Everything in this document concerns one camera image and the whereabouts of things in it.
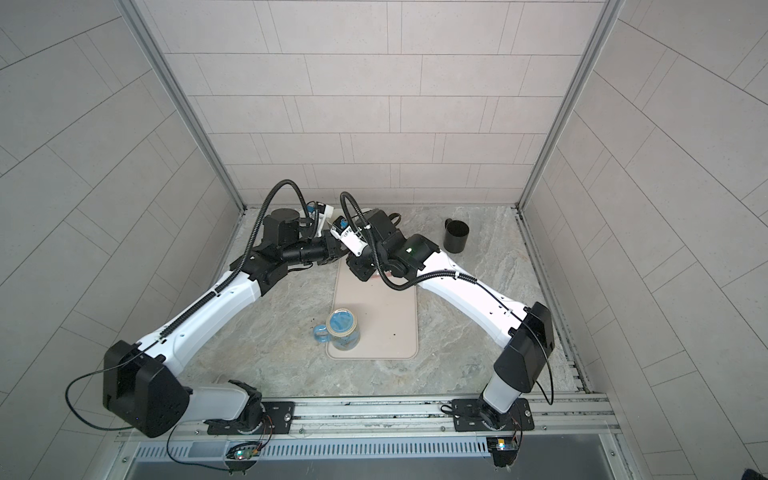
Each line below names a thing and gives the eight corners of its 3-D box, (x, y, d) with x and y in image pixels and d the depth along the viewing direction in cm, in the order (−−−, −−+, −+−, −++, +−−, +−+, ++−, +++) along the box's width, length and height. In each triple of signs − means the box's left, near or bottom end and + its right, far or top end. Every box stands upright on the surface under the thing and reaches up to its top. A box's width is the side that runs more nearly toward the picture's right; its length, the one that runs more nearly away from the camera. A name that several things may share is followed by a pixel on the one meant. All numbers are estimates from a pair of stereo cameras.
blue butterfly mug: (318, 351, 83) (309, 337, 74) (322, 324, 88) (314, 308, 79) (359, 351, 83) (354, 337, 74) (361, 324, 88) (357, 308, 79)
